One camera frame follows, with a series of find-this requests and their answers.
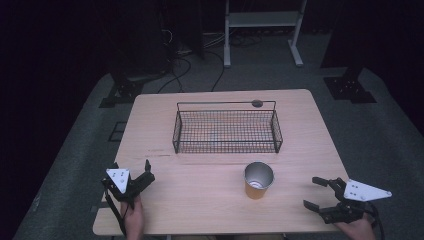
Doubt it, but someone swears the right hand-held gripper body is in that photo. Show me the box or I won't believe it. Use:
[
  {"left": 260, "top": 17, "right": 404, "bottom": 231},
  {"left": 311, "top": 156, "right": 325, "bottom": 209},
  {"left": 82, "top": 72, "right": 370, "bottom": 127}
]
[{"left": 319, "top": 177, "right": 393, "bottom": 225}]

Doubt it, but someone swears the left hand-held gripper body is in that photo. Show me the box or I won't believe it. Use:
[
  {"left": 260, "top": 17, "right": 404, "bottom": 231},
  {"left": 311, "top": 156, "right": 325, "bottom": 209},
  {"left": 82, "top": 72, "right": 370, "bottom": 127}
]
[{"left": 101, "top": 168, "right": 156, "bottom": 210}]

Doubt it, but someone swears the person's right hand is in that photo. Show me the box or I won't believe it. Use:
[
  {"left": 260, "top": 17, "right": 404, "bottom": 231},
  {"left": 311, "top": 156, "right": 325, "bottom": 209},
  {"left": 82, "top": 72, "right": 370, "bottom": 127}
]
[{"left": 334, "top": 214, "right": 377, "bottom": 240}]

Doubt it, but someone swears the person's left hand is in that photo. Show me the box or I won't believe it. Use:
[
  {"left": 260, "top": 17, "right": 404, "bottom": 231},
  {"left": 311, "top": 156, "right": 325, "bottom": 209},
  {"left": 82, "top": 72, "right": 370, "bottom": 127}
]
[{"left": 120, "top": 196, "right": 145, "bottom": 240}]

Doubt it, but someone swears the orange paper cup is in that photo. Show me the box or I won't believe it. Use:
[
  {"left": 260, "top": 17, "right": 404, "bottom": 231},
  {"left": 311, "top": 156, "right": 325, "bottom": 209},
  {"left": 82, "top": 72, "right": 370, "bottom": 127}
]
[{"left": 243, "top": 161, "right": 276, "bottom": 201}]

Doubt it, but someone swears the black stand base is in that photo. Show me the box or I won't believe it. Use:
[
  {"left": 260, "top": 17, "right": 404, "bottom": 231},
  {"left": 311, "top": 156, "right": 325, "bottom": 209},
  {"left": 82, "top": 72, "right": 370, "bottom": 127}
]
[
  {"left": 323, "top": 66, "right": 378, "bottom": 105},
  {"left": 98, "top": 74, "right": 145, "bottom": 109}
]

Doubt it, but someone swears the white metal stand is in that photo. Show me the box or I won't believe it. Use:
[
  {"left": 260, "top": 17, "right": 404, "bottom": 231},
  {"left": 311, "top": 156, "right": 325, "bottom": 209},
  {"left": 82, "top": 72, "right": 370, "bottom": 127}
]
[{"left": 223, "top": 0, "right": 308, "bottom": 69}]

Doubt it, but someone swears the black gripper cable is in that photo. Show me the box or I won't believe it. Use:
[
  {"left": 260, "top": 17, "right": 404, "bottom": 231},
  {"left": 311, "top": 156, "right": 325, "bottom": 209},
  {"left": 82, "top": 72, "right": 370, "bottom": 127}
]
[
  {"left": 366, "top": 201, "right": 386, "bottom": 240},
  {"left": 104, "top": 190, "right": 128, "bottom": 236}
]

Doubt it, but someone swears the black wire basket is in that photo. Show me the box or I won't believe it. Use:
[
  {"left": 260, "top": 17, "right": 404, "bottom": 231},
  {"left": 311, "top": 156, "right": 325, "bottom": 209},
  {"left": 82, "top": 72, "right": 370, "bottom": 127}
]
[{"left": 171, "top": 100, "right": 284, "bottom": 155}]

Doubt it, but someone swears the black floor cable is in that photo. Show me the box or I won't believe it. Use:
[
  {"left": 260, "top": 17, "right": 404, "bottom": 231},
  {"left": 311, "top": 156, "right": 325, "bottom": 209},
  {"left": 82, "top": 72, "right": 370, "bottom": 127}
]
[
  {"left": 156, "top": 55, "right": 193, "bottom": 95},
  {"left": 203, "top": 49, "right": 226, "bottom": 93}
]

